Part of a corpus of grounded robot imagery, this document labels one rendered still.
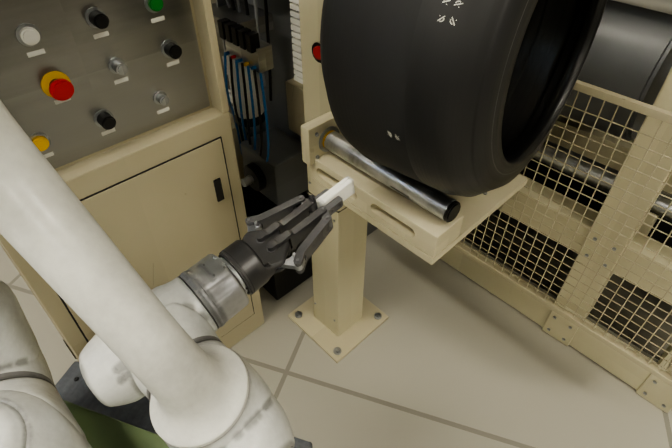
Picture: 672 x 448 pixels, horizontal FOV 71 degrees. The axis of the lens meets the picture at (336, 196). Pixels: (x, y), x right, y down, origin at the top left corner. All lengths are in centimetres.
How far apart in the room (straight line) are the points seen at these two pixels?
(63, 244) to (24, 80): 66
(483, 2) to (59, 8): 74
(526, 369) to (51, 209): 163
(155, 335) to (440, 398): 135
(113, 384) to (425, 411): 120
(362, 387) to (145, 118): 108
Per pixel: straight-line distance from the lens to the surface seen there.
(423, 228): 92
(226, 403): 51
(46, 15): 104
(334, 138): 105
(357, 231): 143
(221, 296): 64
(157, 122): 118
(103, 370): 63
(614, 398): 190
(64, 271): 43
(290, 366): 173
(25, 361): 75
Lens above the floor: 150
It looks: 41 degrees down
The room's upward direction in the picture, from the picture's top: straight up
